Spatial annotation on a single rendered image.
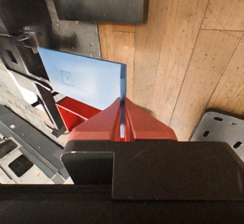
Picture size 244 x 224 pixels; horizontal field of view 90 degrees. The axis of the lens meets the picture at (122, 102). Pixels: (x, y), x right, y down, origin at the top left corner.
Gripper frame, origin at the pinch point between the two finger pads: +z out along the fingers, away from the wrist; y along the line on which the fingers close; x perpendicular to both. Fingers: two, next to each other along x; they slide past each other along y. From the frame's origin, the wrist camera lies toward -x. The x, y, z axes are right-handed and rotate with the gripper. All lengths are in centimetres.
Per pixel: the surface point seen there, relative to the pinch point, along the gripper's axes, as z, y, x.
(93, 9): 11.9, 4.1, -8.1
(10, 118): 420, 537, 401
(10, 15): 14.6, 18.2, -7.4
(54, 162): 218, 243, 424
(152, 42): 9.3, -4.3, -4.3
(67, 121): 17.4, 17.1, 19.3
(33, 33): 9.8, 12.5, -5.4
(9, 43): 14.3, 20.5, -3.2
